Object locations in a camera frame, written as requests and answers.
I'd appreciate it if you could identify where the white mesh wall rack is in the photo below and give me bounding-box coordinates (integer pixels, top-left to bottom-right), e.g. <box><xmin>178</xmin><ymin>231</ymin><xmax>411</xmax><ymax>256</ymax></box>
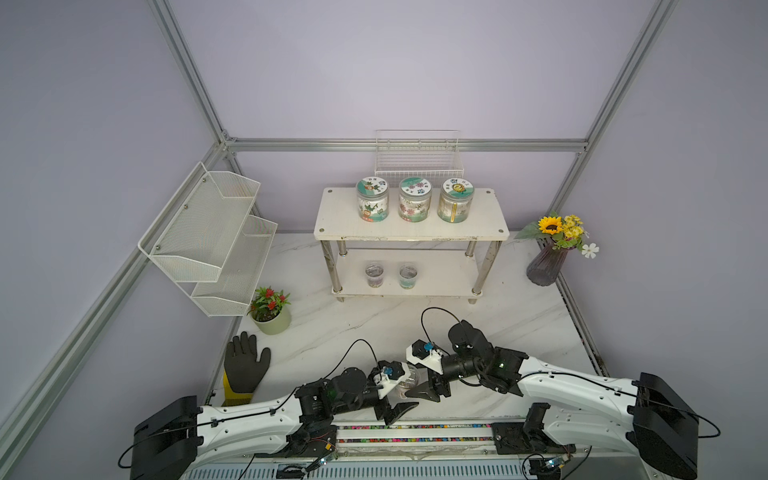
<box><xmin>138</xmin><ymin>164</ymin><xmax>278</xmax><ymax>317</ymax></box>

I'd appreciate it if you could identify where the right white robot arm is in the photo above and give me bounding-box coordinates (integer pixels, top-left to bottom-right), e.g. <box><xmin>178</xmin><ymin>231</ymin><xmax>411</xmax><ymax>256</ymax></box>
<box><xmin>405</xmin><ymin>320</ymin><xmax>700</xmax><ymax>479</ymax></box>

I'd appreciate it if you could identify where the sunflower bouquet in dark vase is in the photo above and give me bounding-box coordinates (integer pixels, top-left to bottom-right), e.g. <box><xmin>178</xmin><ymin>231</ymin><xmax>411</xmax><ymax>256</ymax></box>
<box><xmin>514</xmin><ymin>211</ymin><xmax>600</xmax><ymax>287</ymax></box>

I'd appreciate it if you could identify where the white two-tier shelf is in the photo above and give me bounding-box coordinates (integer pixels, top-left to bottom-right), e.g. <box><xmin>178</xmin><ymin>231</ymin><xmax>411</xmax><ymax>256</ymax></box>
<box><xmin>314</xmin><ymin>187</ymin><xmax>510</xmax><ymax>303</ymax></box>

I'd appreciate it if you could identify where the seed jar green plant lid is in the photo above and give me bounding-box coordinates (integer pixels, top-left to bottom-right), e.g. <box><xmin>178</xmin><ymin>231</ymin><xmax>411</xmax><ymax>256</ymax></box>
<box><xmin>356</xmin><ymin>176</ymin><xmax>389</xmax><ymax>222</ymax></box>

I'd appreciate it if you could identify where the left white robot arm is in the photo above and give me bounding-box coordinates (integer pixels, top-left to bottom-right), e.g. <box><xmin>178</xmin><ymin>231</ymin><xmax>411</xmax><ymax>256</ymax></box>
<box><xmin>118</xmin><ymin>367</ymin><xmax>419</xmax><ymax>479</ymax></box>

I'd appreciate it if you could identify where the white wire basket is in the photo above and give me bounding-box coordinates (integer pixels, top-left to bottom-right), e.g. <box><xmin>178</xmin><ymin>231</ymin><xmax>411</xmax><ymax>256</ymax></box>
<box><xmin>374</xmin><ymin>129</ymin><xmax>465</xmax><ymax>186</ymax></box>

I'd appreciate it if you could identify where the small red flower pot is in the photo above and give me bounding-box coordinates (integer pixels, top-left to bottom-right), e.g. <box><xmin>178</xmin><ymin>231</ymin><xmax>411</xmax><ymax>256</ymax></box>
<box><xmin>247</xmin><ymin>287</ymin><xmax>292</xmax><ymax>335</ymax></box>

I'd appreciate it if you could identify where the seed jar sunflower lid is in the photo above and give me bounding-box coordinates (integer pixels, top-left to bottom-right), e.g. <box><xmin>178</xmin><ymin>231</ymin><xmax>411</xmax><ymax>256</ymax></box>
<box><xmin>438</xmin><ymin>177</ymin><xmax>475</xmax><ymax>223</ymax></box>

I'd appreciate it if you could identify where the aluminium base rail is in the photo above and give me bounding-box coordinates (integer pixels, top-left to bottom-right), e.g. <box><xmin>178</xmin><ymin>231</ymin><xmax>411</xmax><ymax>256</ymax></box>
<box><xmin>181</xmin><ymin>420</ymin><xmax>664</xmax><ymax>479</ymax></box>

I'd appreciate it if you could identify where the small clear jar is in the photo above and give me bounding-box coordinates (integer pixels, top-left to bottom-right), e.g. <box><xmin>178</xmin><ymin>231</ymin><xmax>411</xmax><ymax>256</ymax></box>
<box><xmin>395</xmin><ymin>364</ymin><xmax>420</xmax><ymax>399</ymax></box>
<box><xmin>364</xmin><ymin>262</ymin><xmax>384</xmax><ymax>288</ymax></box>
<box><xmin>398</xmin><ymin>264</ymin><xmax>418</xmax><ymax>290</ymax></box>

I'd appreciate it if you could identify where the seed jar purple flower lid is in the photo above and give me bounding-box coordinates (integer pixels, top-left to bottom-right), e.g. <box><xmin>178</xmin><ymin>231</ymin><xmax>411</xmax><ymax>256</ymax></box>
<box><xmin>398</xmin><ymin>177</ymin><xmax>432</xmax><ymax>223</ymax></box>

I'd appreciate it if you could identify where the black rubber glove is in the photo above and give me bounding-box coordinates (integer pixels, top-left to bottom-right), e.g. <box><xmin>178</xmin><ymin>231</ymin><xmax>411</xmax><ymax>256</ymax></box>
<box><xmin>223</xmin><ymin>331</ymin><xmax>271</xmax><ymax>406</ymax></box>

